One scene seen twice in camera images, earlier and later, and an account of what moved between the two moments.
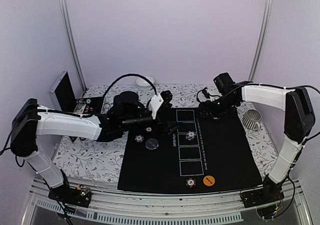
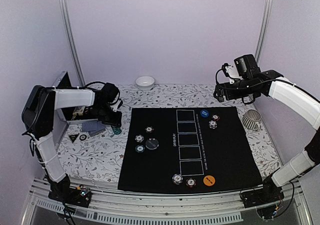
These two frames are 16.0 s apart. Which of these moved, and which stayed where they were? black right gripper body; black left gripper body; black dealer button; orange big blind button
Moved: black right gripper body; black left gripper body
Stayed: black dealer button; orange big blind button
